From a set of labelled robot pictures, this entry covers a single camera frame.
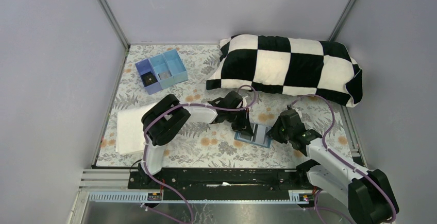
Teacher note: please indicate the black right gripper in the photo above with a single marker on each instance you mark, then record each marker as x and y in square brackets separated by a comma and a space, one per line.
[278, 131]

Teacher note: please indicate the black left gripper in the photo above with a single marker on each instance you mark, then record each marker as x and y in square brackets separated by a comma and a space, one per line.
[241, 122]

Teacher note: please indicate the blue card holder wallet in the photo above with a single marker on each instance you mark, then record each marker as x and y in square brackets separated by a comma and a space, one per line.
[244, 136]

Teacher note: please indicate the black and white checkered pillow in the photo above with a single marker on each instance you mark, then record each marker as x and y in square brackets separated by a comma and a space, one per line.
[288, 66]

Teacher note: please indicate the black VIP credit card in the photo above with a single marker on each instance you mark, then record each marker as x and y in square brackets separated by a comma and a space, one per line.
[148, 79]

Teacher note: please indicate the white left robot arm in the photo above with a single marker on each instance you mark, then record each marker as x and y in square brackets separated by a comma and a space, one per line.
[166, 118]

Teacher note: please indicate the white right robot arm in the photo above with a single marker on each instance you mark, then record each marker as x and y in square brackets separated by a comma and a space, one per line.
[366, 193]

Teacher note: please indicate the floral patterned table mat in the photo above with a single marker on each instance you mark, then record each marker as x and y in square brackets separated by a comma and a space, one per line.
[204, 145]

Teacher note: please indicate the blue compartment organizer box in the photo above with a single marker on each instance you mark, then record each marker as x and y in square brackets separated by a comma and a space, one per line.
[167, 61]

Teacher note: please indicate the white folded towel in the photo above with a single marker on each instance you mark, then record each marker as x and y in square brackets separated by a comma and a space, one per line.
[129, 130]

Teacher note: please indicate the perforated metal cable tray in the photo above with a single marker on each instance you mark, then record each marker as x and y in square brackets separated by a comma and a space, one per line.
[217, 195]

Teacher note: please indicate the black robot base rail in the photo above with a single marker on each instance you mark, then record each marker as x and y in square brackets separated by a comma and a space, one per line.
[181, 180]

